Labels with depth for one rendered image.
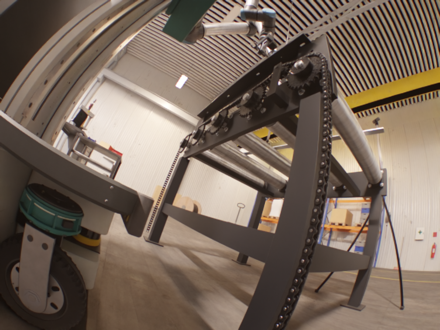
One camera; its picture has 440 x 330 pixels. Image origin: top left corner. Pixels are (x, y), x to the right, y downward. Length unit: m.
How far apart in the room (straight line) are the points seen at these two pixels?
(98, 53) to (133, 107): 11.17
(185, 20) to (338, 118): 0.94
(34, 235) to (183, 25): 1.14
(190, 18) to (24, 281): 1.19
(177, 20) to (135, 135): 10.39
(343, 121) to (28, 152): 0.83
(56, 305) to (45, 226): 0.16
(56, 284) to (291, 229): 0.45
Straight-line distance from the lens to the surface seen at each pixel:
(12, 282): 0.39
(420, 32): 10.05
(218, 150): 1.30
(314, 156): 0.44
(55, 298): 0.37
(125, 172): 10.88
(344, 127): 0.80
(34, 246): 0.30
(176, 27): 1.21
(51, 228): 0.26
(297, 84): 0.63
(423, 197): 9.82
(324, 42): 0.85
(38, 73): 0.47
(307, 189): 0.41
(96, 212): 0.41
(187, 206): 7.42
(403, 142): 11.02
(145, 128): 11.48
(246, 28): 1.71
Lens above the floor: 0.32
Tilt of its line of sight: 18 degrees up
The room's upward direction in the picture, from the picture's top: 20 degrees clockwise
